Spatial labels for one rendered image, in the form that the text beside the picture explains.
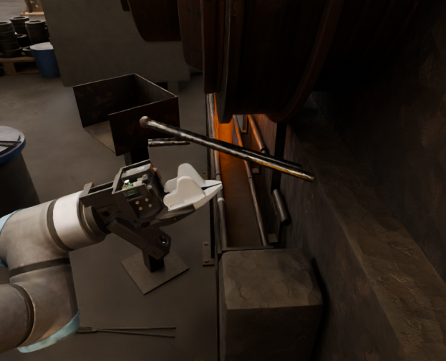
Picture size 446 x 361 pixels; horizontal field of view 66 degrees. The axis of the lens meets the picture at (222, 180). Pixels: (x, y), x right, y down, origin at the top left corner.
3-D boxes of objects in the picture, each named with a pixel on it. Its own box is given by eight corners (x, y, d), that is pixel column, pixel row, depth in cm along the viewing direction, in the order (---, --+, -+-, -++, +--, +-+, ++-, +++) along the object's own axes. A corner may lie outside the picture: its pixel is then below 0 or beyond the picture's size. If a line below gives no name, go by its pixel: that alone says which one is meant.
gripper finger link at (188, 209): (192, 210, 52) (138, 225, 53) (195, 217, 52) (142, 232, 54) (192, 190, 55) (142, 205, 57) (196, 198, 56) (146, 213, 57)
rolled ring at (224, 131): (215, 144, 96) (227, 144, 96) (218, 153, 78) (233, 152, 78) (213, 74, 92) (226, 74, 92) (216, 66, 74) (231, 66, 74)
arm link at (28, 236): (30, 271, 62) (22, 217, 64) (92, 253, 61) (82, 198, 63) (-14, 276, 53) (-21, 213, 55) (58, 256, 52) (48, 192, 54)
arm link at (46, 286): (-12, 364, 49) (-21, 276, 52) (50, 339, 60) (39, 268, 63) (41, 352, 47) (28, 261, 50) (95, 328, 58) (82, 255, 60)
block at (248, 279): (290, 357, 52) (313, 242, 39) (303, 417, 46) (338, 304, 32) (219, 361, 52) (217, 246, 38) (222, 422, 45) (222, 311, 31)
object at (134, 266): (157, 233, 154) (134, 72, 113) (191, 270, 137) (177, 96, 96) (114, 255, 144) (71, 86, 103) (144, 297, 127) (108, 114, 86)
